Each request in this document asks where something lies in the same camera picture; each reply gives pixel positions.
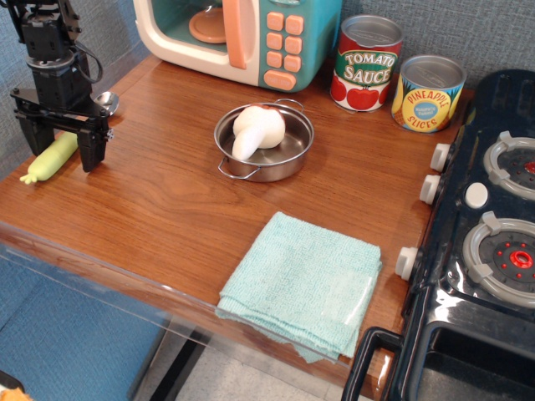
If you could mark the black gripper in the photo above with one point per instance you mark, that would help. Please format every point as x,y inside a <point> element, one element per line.
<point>61,99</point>

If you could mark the spoon with yellow-green handle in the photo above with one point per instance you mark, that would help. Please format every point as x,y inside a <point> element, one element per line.
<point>57,154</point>

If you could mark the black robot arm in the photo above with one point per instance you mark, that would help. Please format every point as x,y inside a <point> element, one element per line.
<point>49,30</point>

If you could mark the light blue cloth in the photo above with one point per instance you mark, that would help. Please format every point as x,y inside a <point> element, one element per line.
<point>304,284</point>

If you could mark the clear acrylic barrier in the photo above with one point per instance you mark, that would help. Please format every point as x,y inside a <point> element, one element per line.
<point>156,230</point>

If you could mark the white toy mushroom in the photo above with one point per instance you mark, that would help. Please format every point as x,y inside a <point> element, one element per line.
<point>257,127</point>

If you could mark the small steel pan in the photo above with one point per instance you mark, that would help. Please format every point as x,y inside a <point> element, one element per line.
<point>273,164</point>

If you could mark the teal toy microwave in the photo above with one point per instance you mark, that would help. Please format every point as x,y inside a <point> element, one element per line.
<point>278,45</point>

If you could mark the orange object at corner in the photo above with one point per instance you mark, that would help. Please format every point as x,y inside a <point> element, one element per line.
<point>12,389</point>

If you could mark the tomato sauce can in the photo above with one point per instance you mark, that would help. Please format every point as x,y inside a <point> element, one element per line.
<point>368,52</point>

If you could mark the pineapple slices can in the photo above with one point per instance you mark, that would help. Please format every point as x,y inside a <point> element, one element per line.
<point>427,93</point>

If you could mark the black toy stove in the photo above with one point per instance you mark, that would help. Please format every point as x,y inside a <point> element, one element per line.
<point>468,315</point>

